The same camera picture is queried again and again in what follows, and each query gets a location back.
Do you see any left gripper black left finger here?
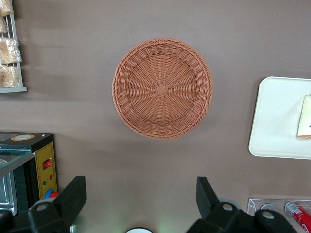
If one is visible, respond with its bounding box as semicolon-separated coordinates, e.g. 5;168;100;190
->
27;175;87;233

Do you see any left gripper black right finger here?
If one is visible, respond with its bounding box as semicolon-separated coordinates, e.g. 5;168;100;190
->
187;176;256;233

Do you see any triangle sandwich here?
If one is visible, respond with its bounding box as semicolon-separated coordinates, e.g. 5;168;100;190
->
295;94;311;141

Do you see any beige plastic tray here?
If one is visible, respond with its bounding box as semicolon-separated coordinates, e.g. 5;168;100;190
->
248;76;311;160

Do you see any round brown wicker basket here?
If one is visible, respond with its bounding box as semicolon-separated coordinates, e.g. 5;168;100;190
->
111;37;214;140

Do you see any tray of packaged snacks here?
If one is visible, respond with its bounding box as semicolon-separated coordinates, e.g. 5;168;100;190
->
0;0;28;94

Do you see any clear acrylic bottle rack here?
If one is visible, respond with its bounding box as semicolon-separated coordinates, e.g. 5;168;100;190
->
247;198;311;233

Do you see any wrapped bread packet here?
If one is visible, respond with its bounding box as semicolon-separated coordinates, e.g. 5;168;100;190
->
0;64;20;88
0;37;22;66
0;0;14;17

